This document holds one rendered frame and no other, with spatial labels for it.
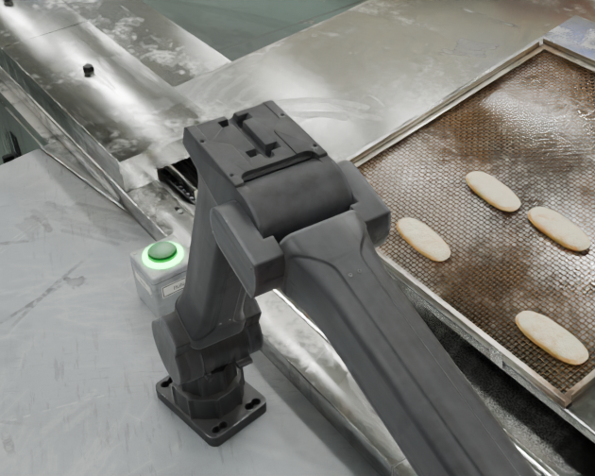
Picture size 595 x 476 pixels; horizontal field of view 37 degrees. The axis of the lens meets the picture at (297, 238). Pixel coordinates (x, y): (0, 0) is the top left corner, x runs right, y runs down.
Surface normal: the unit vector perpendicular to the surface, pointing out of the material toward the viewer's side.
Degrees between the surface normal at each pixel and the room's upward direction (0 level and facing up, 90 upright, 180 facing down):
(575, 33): 10
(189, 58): 0
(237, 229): 16
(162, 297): 90
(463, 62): 0
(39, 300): 0
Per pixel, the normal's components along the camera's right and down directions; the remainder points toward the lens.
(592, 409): -0.19, -0.70
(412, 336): 0.09, -0.61
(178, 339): 0.27, -0.29
